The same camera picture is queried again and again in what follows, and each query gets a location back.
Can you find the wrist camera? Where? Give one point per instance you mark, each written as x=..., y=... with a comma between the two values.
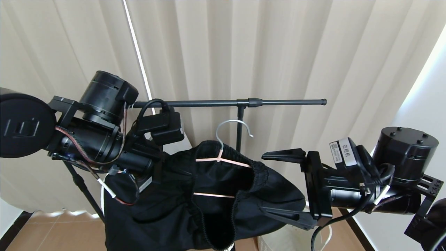
x=163, y=127
x=343, y=153

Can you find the black garment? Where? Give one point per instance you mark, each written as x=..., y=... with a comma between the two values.
x=167, y=209

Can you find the black clothes rack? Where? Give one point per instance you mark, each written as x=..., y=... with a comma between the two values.
x=278, y=102

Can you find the pink clothes hanger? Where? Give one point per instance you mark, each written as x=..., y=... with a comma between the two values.
x=219, y=153

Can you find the white printed t-shirt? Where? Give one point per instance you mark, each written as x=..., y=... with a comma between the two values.
x=102, y=198

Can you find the white laundry basket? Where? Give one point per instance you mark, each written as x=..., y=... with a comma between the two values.
x=285, y=240

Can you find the beige curtain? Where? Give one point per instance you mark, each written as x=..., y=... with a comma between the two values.
x=244, y=45

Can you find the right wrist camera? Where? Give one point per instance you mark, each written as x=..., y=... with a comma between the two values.
x=343, y=153

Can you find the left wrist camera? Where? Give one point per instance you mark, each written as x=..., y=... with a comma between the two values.
x=163, y=127

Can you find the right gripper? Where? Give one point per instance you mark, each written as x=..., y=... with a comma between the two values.
x=348, y=198

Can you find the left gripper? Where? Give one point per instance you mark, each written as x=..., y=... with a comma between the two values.
x=139, y=157

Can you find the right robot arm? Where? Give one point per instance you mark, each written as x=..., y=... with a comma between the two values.
x=404, y=153

